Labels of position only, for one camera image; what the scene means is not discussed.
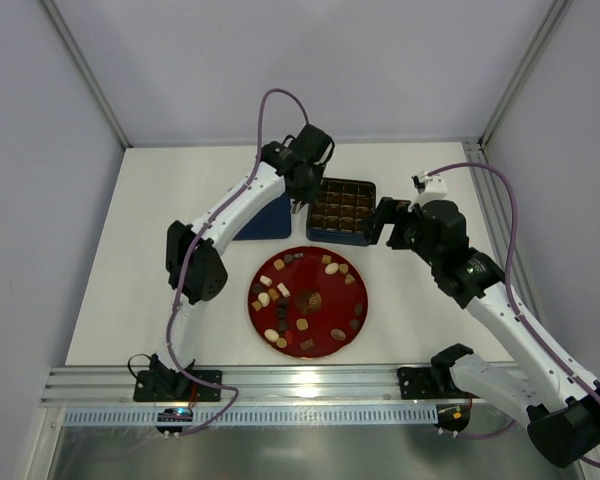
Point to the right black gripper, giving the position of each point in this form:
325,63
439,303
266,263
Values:
400,228

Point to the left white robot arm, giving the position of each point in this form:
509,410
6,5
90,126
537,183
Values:
197,274

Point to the white rectangular chocolate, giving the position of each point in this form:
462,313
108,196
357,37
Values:
283,290

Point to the red round plate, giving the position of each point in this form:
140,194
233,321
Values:
325,301

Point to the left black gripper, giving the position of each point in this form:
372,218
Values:
302,186

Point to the brown oval chocolate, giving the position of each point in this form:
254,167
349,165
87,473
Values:
338,335

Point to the white oval chocolate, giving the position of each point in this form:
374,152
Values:
331,268

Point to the slotted cable duct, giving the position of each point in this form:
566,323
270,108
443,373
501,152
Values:
262,415

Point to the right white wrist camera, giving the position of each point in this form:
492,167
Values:
429,188

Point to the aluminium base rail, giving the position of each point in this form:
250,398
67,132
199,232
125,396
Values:
95,386

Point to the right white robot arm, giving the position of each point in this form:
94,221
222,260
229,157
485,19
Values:
558,400

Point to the blue tin lid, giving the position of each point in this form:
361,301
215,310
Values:
272,222

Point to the tan square chocolate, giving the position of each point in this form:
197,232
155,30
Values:
302,324

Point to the blue chocolate tin box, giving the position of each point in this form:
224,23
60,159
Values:
340,207

